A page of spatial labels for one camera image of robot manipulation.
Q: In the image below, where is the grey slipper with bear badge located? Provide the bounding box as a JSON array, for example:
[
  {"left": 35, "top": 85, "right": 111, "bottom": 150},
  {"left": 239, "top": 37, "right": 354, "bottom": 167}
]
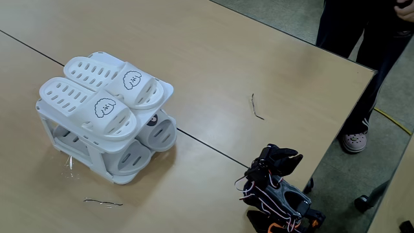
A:
[{"left": 137, "top": 109, "right": 178, "bottom": 153}]

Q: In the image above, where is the white slipper with dog print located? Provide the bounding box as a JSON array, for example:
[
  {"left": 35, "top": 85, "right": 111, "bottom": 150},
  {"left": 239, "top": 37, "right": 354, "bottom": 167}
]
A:
[
  {"left": 39, "top": 76, "right": 138, "bottom": 141},
  {"left": 63, "top": 56, "right": 165, "bottom": 111}
]

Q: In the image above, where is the white two-shelf shoe rack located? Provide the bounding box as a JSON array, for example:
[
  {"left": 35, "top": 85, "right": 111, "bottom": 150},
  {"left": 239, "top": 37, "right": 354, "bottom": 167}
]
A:
[{"left": 35, "top": 50, "right": 178, "bottom": 186}]

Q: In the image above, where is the person's hand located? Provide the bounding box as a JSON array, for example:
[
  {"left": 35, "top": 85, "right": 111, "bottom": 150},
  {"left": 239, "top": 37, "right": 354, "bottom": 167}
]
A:
[{"left": 393, "top": 2, "right": 414, "bottom": 23}]

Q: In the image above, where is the black caster wheel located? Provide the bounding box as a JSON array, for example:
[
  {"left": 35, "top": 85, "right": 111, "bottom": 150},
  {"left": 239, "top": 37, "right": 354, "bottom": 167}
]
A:
[
  {"left": 353, "top": 194, "right": 370, "bottom": 214},
  {"left": 303, "top": 177, "right": 315, "bottom": 195}
]

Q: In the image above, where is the clear tape strip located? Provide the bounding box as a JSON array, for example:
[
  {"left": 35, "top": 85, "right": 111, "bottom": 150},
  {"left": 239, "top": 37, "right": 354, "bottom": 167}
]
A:
[
  {"left": 250, "top": 93, "right": 265, "bottom": 121},
  {"left": 65, "top": 154, "right": 74, "bottom": 179}
]

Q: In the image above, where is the grey table leg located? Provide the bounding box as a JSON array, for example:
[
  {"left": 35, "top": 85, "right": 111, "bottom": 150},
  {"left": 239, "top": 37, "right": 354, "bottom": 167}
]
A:
[{"left": 367, "top": 180, "right": 389, "bottom": 208}]

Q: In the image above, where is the small black object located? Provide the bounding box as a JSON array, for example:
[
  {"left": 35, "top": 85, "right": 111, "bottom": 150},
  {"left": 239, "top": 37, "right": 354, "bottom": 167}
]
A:
[{"left": 398, "top": 220, "right": 414, "bottom": 233}]

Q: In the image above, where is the person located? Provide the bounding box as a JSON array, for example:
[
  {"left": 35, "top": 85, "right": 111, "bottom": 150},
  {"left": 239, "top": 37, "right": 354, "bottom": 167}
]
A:
[{"left": 315, "top": 0, "right": 414, "bottom": 154}]

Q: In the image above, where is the servo wire bundle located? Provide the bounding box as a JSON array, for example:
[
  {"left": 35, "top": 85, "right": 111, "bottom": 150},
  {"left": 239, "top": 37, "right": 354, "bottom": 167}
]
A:
[{"left": 234, "top": 173, "right": 303, "bottom": 233}]

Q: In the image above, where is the yellow floor cable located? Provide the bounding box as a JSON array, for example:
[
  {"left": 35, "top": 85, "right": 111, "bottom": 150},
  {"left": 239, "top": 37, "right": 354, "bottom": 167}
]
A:
[{"left": 373, "top": 107, "right": 413, "bottom": 136}]

